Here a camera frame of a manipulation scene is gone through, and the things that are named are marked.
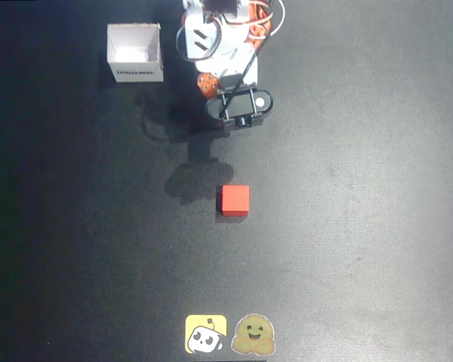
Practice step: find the black webcam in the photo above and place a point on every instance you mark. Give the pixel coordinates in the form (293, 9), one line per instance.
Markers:
(241, 103)

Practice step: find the red cube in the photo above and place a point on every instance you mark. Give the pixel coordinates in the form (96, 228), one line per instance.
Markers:
(235, 200)

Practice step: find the white cardboard box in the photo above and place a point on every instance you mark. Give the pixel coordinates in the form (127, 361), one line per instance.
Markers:
(134, 53)

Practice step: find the white and orange robot arm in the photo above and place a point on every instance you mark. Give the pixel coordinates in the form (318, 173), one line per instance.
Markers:
(200, 39)

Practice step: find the yellow robot sticker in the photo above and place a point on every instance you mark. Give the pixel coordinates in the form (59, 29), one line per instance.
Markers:
(205, 333)

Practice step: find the smiling face sticker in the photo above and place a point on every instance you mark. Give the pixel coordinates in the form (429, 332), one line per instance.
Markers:
(253, 335)

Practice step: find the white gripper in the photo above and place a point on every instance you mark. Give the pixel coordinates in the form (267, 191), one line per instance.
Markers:
(229, 68)

